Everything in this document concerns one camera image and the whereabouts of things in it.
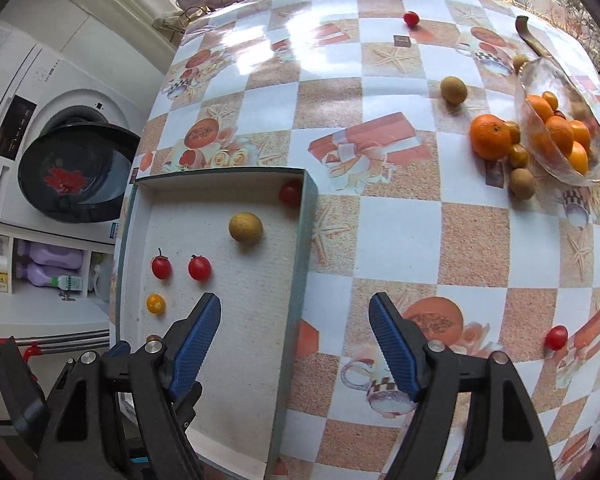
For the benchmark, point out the large orange mandarin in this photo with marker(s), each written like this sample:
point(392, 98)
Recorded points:
point(490, 137)

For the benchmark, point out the white washing machine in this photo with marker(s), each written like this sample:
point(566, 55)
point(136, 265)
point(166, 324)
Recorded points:
point(67, 143)

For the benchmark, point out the white tray with green rim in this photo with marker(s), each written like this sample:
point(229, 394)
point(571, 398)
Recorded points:
point(233, 245)

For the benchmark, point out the clear glass fruit bowl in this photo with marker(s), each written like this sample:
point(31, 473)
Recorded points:
point(544, 90)

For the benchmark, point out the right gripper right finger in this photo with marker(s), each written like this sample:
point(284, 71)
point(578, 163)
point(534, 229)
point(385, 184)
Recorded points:
point(503, 438)

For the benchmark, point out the green kiwi fruit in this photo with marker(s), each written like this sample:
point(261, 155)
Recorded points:
point(453, 90)

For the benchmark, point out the purple detergent bottle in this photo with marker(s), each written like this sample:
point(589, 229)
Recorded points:
point(49, 255)

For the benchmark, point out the small orange fruit behind mandarin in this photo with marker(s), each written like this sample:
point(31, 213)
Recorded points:
point(514, 132)

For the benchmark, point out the small yellow cherry tomato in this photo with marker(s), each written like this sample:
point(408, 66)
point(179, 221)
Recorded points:
point(155, 304)

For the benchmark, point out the red cherry tomato with stem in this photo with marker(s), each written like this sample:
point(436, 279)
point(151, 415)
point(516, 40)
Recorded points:
point(161, 267)

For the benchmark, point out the brown kiwi fruit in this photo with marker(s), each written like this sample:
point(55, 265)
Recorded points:
point(522, 183)

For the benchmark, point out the small greenish fruit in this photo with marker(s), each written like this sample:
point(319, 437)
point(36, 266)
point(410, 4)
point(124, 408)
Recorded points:
point(518, 157)

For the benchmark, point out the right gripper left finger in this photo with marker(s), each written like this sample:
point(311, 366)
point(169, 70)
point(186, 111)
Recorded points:
point(157, 391)

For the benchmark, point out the tan longan fruit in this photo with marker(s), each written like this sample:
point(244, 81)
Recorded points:
point(246, 228)

